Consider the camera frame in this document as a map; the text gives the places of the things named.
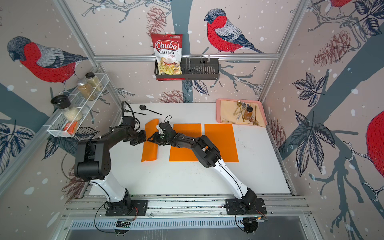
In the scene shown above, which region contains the small amber bottle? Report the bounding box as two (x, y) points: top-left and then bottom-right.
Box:
(243, 106), (254, 120)

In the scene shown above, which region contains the brown spice jar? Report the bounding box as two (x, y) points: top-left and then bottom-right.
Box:
(77, 80), (97, 101)

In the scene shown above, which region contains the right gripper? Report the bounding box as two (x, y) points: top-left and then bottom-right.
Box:
(144, 133), (169, 147)

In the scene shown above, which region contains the tan spice jar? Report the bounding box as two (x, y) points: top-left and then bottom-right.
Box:
(86, 73), (104, 92)

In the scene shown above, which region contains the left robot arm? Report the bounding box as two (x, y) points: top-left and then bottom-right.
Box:
(74, 126), (146, 216)

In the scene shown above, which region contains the pink tray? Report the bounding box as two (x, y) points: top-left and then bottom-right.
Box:
(215, 98), (268, 128)

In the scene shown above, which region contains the orange paper sheet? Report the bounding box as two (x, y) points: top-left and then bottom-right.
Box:
(169, 124), (202, 162)
(141, 119), (159, 162)
(205, 124), (239, 163)

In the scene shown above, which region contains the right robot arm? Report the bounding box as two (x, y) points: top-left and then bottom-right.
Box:
(148, 122), (257, 209)

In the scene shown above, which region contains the black lid rice jar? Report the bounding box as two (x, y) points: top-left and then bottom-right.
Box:
(51, 95), (83, 123)

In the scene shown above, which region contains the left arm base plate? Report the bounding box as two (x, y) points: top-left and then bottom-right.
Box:
(106, 200), (149, 217)

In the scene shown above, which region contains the left black corrugated cable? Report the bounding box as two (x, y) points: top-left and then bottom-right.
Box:
(120, 100), (141, 130)

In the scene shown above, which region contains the black fork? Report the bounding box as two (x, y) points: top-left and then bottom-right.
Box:
(123, 109), (147, 116)

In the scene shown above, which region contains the red cassava chips bag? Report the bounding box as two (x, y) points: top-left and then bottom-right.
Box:
(151, 34), (183, 80)

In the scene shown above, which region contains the clear acrylic wall shelf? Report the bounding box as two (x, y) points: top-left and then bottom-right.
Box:
(48, 74), (110, 138)

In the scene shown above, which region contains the black wire wall basket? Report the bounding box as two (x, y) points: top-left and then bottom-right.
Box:
(154, 57), (220, 81)

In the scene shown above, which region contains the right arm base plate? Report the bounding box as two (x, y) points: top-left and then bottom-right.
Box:
(224, 199), (267, 215)

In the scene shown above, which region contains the small red packet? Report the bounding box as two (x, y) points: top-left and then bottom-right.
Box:
(63, 122), (79, 135)

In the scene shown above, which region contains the black spoon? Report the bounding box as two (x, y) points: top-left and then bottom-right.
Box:
(139, 105), (162, 116)

